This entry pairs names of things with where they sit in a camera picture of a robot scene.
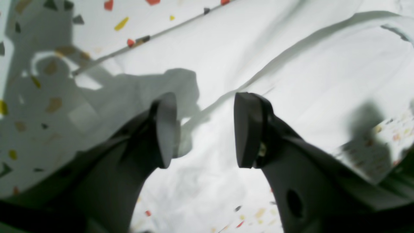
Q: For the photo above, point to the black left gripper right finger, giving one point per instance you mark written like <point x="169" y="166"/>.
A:
<point x="314" y="192"/>

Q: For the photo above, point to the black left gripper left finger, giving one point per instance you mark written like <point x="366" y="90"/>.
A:
<point x="97" y="191"/>

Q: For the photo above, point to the white T-shirt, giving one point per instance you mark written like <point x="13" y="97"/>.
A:
<point x="340" y="72"/>

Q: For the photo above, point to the terrazzo pattern table cloth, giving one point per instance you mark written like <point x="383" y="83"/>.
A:
<point x="206" y="116"/>

